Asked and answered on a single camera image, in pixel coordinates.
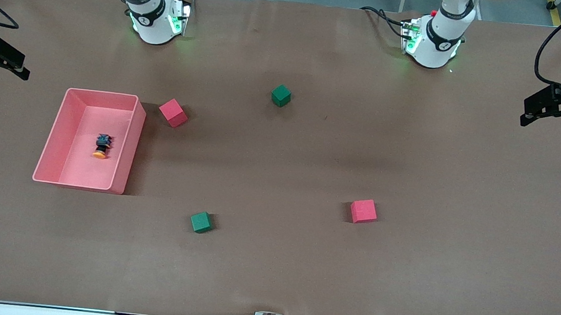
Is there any orange and black push button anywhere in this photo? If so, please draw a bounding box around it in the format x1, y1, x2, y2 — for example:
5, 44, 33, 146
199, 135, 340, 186
92, 133, 112, 161

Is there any pink plastic tray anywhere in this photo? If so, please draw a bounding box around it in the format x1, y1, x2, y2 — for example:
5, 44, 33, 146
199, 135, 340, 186
31, 85, 149, 197

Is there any pink cube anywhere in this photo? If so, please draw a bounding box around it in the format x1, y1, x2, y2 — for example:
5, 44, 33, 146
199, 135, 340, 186
348, 197, 379, 226
157, 97, 190, 130

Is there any green cube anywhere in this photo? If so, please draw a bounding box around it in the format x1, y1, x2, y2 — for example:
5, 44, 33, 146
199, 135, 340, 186
270, 84, 293, 109
189, 210, 214, 235

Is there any black left arm base cable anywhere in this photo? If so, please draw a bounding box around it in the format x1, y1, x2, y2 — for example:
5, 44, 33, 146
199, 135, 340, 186
357, 5, 412, 41

